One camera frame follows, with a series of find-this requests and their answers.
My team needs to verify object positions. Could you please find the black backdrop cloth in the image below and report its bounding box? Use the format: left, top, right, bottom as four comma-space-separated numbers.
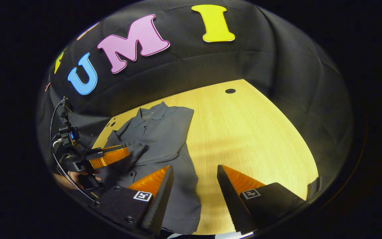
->
37, 0, 354, 199

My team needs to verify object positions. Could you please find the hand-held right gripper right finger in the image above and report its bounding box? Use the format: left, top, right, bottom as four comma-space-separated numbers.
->
217, 164, 306, 235

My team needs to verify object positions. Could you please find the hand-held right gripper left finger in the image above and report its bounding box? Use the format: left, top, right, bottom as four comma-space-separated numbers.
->
92, 165, 175, 237

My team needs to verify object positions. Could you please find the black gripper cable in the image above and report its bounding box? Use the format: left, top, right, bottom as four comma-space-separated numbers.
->
49, 101, 97, 201

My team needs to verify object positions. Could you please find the grey polo shirt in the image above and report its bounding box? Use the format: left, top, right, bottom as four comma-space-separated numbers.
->
92, 101, 202, 235

